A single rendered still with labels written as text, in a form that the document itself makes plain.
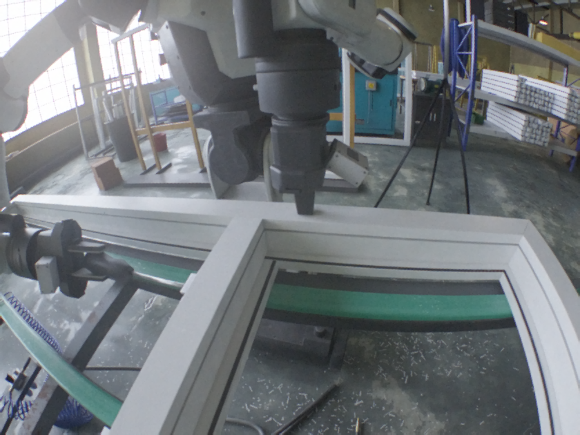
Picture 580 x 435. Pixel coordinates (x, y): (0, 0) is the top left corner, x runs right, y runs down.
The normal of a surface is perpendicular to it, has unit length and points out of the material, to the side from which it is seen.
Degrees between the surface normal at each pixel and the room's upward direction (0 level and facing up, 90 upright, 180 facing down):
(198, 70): 99
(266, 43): 90
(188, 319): 0
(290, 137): 90
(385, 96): 90
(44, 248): 64
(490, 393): 0
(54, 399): 90
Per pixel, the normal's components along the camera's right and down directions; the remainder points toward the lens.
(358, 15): 0.70, 0.36
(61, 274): 0.13, 0.12
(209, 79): -0.14, 0.69
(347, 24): 0.45, 0.88
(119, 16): 0.56, 0.53
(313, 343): -0.26, -0.19
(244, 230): -0.07, -0.82
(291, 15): -0.71, 0.44
